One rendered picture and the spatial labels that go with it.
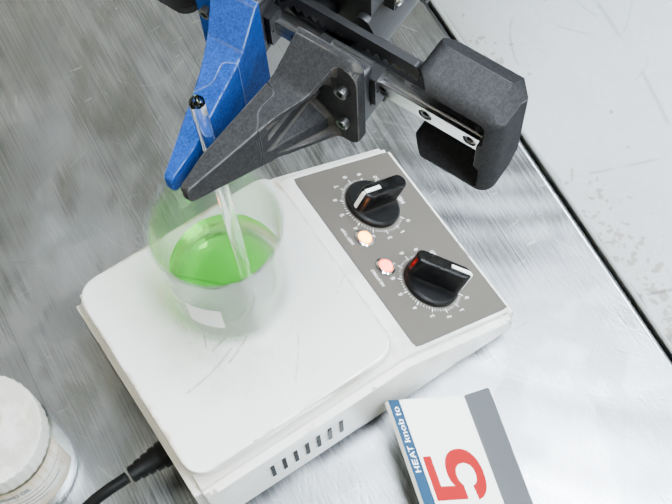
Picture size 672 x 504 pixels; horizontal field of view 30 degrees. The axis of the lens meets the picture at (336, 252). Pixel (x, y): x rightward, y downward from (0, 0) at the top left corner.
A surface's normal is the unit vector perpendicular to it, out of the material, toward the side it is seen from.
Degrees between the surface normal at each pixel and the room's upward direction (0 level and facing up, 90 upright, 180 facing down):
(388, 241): 30
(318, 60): 46
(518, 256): 0
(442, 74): 1
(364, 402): 90
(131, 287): 0
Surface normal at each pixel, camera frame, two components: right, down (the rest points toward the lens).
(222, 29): -0.43, 0.28
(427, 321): 0.39, -0.60
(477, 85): -0.04, -0.38
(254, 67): 0.89, 0.41
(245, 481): 0.55, 0.76
